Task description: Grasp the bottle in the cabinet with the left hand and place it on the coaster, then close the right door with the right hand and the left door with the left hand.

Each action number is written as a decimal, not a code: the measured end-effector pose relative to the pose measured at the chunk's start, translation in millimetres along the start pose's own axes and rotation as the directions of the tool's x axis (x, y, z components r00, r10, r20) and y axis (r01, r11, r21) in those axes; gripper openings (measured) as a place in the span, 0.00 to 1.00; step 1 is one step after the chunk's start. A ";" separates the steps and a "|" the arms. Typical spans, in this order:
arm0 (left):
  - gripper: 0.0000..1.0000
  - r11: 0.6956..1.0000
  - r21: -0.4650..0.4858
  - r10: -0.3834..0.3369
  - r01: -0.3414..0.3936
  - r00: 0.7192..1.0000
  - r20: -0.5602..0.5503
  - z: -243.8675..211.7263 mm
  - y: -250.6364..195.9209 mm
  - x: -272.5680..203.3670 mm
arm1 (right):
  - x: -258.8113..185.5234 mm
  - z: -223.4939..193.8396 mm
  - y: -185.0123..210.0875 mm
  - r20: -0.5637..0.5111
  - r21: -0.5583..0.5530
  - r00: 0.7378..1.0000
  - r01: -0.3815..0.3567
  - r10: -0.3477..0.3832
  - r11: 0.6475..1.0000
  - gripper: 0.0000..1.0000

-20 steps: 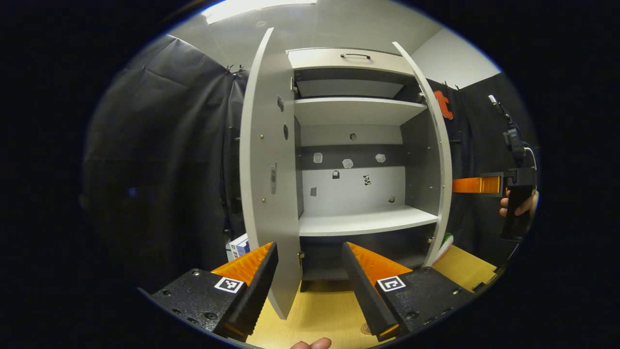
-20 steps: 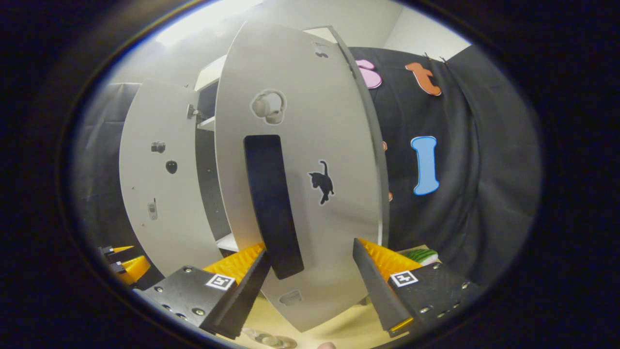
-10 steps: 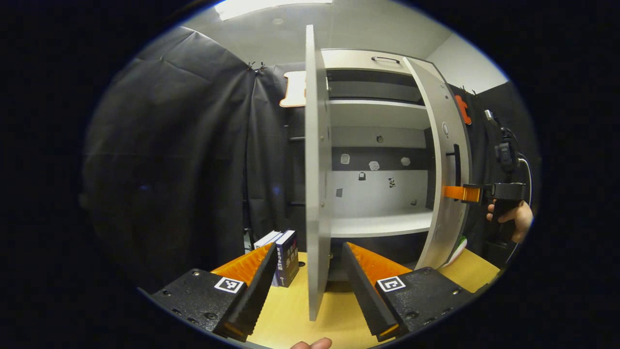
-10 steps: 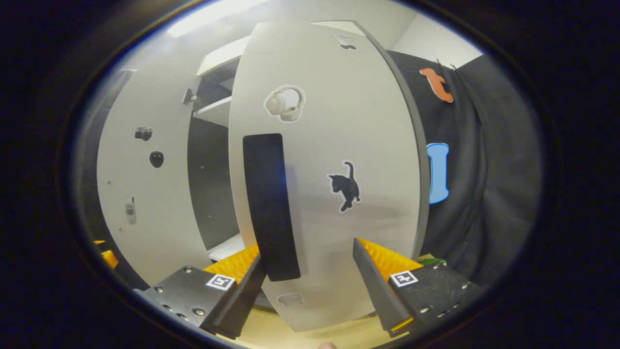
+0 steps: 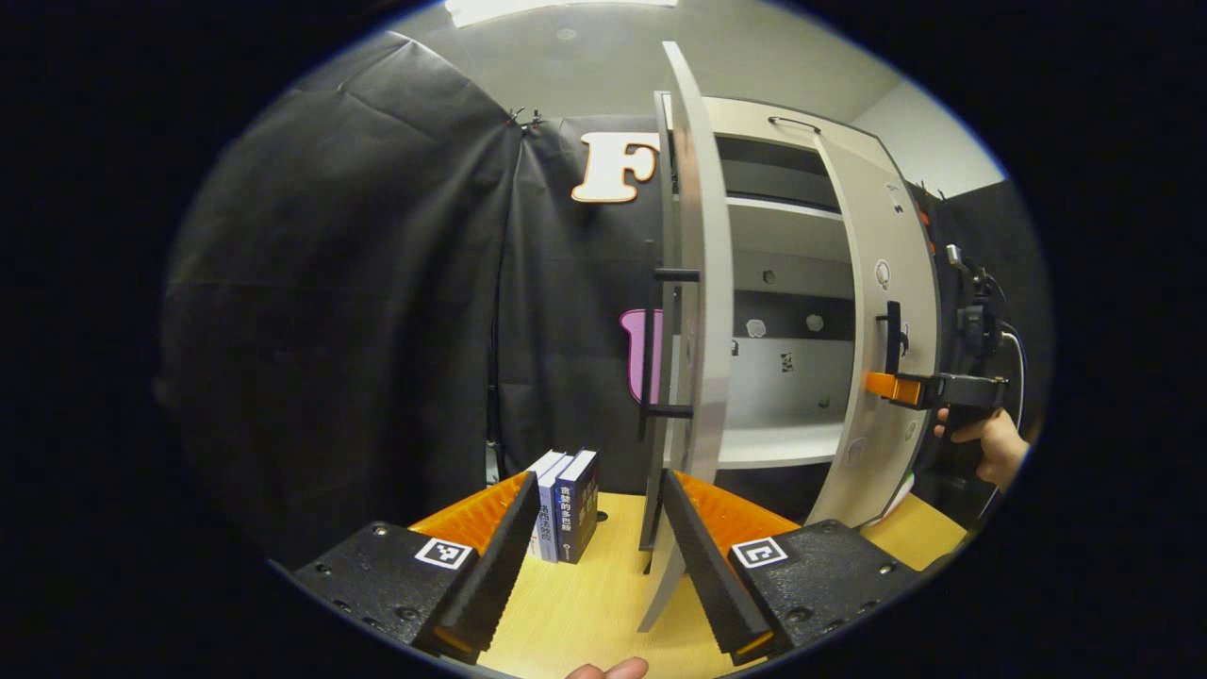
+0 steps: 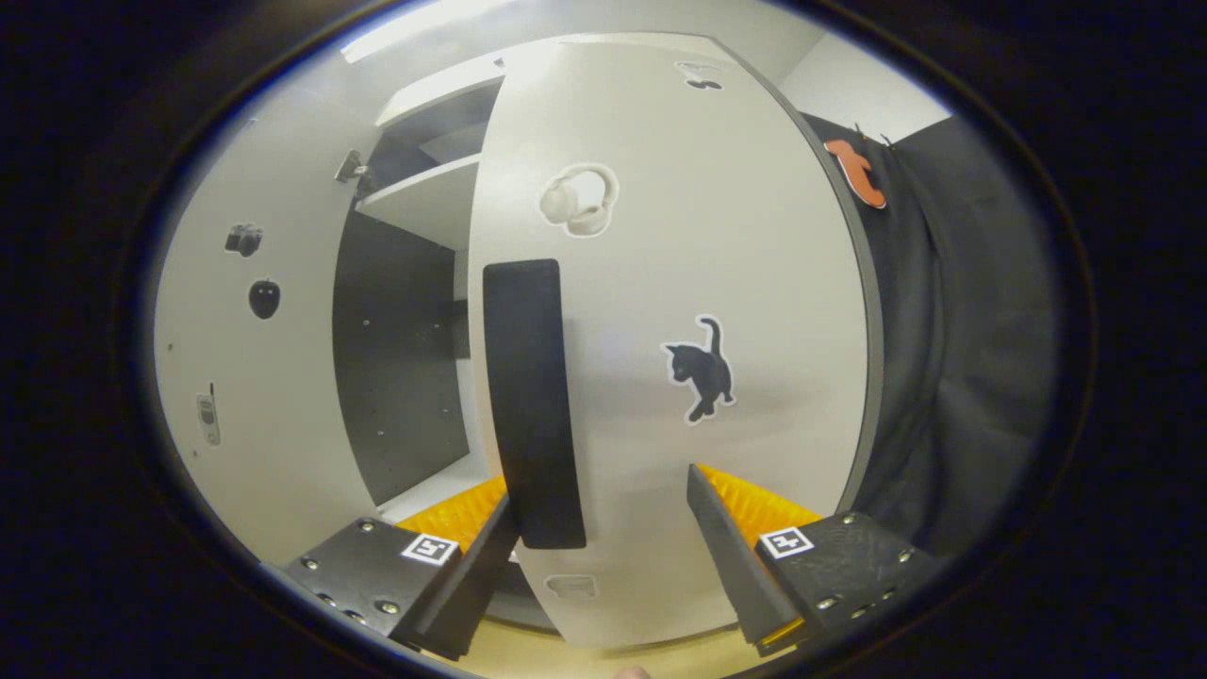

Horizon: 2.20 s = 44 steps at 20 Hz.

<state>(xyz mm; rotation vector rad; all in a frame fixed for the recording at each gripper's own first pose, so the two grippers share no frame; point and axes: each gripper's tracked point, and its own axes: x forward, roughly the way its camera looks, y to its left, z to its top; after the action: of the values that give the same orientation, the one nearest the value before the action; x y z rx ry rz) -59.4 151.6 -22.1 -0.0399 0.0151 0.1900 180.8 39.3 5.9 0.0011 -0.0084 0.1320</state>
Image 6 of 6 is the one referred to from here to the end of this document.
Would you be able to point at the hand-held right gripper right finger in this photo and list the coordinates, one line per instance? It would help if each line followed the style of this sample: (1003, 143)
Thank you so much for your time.
(735, 566)

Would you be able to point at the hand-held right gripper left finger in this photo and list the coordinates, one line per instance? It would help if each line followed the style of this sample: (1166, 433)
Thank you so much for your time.
(471, 575)

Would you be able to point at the white and grey cabinet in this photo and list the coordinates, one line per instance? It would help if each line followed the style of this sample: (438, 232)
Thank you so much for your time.
(396, 358)

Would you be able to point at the metal door hinge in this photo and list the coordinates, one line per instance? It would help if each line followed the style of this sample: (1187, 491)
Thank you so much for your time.
(351, 168)

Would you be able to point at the black backdrop cloth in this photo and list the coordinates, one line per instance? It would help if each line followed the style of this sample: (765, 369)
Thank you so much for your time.
(962, 358)

